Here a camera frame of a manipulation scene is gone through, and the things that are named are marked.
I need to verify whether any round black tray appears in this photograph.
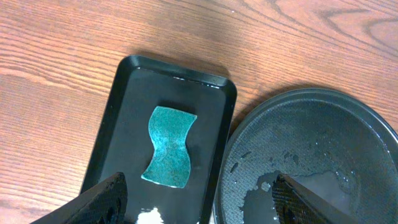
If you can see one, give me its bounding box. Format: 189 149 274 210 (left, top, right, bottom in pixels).
213 88 397 223

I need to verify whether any green yellow sponge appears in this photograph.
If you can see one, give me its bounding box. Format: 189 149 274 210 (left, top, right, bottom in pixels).
141 106 197 189

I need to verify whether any black rectangular tray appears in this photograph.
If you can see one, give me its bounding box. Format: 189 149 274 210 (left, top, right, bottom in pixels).
81 55 237 223

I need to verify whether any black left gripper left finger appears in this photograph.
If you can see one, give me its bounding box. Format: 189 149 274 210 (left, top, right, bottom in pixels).
32 172 127 224

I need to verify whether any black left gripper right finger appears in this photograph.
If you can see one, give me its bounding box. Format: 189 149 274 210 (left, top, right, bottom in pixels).
272 174 358 224

